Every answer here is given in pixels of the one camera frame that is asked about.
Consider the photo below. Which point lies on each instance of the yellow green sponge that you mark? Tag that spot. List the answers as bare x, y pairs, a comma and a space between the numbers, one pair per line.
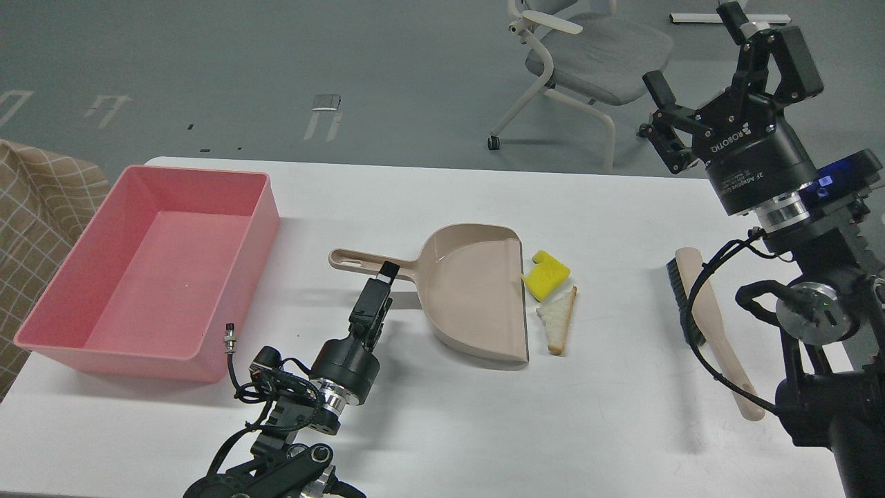
548, 274

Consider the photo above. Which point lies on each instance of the pink plastic bin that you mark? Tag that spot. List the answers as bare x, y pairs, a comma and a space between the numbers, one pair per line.
171, 257

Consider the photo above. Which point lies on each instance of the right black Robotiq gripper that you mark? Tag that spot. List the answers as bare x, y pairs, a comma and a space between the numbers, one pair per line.
749, 152

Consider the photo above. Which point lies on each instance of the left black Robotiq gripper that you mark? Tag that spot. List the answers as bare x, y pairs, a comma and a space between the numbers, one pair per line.
346, 361

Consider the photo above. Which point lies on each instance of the brown checkered cloth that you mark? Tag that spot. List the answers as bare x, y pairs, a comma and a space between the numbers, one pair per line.
46, 201

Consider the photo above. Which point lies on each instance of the grey office chair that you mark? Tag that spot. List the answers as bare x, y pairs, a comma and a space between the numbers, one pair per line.
588, 58

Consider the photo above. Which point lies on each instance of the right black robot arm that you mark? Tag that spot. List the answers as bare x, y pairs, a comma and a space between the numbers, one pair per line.
838, 293

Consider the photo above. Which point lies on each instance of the white bread slice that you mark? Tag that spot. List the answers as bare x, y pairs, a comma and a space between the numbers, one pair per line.
555, 317

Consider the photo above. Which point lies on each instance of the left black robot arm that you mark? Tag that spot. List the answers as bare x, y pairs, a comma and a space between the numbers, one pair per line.
263, 459

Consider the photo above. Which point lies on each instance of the floor socket plate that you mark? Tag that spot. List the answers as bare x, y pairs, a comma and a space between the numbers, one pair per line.
327, 102

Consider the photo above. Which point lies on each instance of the beige plastic dustpan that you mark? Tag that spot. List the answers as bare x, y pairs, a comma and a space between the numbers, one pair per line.
468, 278

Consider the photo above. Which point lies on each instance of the white desk base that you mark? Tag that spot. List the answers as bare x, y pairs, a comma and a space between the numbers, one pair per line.
713, 18

